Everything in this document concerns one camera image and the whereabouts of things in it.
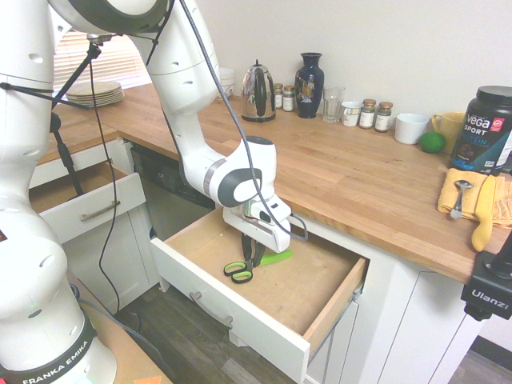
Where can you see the dark blue floral vase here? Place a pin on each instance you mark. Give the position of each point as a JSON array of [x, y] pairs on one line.
[[308, 88]]

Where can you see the yellow banana-shaped object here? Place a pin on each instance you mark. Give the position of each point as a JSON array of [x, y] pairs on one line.
[[485, 216]]

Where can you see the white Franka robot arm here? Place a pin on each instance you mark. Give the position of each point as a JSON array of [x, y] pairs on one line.
[[180, 92]]

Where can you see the black camera stand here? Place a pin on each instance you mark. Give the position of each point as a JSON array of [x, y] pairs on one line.
[[64, 140]]

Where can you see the black Vega protein tub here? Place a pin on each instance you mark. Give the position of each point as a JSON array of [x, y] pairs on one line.
[[480, 132]]

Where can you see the black Ulanzi camera mount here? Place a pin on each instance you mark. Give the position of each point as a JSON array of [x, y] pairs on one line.
[[488, 288]]

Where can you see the yellow mug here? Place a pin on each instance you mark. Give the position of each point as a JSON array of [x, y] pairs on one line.
[[452, 130]]

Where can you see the small white labelled cup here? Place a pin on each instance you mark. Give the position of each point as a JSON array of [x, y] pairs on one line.
[[351, 114]]

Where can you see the green lime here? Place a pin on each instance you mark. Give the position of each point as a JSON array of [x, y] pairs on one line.
[[432, 142]]

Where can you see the small spice jar white label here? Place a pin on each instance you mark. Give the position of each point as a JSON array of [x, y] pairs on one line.
[[278, 96], [288, 100]]

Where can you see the stainless steel dishwasher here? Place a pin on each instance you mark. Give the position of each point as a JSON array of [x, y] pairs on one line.
[[168, 192]]

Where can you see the stacked white bowls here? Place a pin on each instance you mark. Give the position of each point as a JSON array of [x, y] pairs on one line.
[[227, 82]]

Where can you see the white drawer with wooden interior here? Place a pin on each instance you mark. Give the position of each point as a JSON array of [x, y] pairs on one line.
[[288, 288]]

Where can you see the white kitchen base cabinet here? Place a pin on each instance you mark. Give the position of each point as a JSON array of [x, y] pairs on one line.
[[120, 260], [420, 320]]

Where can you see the yellow folded cloth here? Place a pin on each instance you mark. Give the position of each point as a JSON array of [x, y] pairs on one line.
[[448, 196]]

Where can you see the stack of beige plates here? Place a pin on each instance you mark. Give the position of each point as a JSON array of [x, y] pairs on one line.
[[96, 94]]

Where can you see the white drawer holding camera stand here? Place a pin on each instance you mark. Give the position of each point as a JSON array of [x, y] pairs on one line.
[[96, 200]]

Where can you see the clear drinking glass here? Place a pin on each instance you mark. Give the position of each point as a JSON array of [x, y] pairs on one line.
[[333, 105]]

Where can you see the shiny steel kettle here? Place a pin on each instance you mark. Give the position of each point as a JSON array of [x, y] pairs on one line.
[[258, 96]]

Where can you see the white window blinds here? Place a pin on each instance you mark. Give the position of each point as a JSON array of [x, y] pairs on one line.
[[116, 60]]

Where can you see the spice jar green contents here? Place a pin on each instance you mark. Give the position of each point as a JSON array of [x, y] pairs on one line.
[[383, 118], [367, 116]]

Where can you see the white mug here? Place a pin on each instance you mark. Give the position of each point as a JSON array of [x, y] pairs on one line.
[[411, 129]]

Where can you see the green and black scissors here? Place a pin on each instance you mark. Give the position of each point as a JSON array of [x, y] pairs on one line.
[[239, 272]]

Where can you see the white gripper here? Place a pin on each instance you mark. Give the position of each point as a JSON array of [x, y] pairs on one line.
[[264, 234]]

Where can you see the metal spoon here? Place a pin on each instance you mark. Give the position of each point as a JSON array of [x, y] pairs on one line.
[[460, 200]]

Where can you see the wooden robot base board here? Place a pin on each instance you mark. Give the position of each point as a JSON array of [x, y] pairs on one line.
[[120, 344]]

